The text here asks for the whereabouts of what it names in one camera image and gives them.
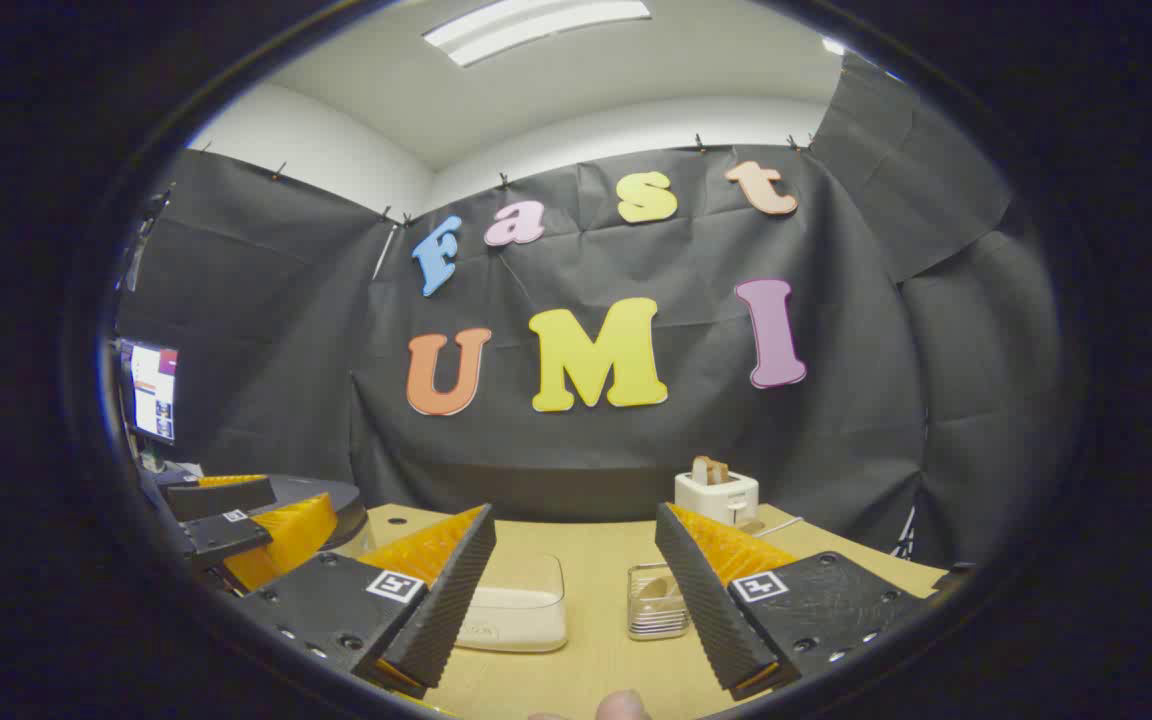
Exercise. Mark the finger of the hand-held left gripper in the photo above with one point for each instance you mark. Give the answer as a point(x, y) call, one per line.
point(226, 537)
point(221, 498)

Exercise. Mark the ceiling light panel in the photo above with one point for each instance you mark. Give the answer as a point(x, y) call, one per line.
point(536, 25)

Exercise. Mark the computer monitor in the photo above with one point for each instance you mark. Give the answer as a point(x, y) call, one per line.
point(153, 390)

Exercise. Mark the toasted bread slice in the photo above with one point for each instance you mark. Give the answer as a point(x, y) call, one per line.
point(708, 470)

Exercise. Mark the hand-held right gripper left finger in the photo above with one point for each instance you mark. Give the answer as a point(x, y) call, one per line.
point(446, 600)

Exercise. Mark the black backdrop cloth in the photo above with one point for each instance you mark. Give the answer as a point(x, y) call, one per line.
point(636, 460)

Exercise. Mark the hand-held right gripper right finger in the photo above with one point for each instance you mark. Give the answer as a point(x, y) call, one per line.
point(706, 600)

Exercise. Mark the clear plastic rice container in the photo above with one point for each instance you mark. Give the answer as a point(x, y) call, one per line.
point(521, 620)

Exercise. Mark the white toaster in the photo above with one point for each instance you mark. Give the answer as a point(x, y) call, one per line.
point(716, 498)

